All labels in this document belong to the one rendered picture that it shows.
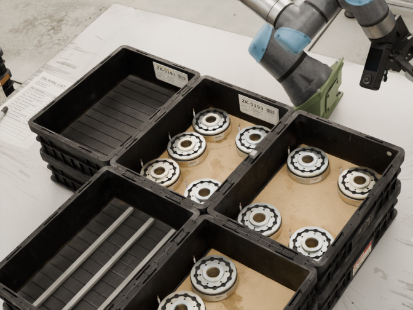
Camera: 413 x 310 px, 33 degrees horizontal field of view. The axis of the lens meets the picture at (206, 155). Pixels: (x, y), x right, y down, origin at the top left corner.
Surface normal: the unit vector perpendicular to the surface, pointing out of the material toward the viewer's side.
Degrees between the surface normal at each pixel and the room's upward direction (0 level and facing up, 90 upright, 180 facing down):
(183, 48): 0
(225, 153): 0
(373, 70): 52
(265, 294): 0
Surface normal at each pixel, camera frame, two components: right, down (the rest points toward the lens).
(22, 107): -0.11, -0.71
